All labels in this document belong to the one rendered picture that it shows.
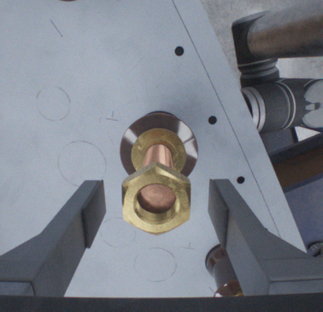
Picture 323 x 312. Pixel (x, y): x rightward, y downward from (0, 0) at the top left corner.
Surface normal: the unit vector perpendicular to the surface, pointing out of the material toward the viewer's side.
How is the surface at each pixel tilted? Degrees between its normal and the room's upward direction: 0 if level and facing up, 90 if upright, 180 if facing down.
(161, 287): 0
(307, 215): 0
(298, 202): 0
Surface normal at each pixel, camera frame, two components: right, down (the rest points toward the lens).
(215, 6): 0.00, 0.26
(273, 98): 0.12, -0.20
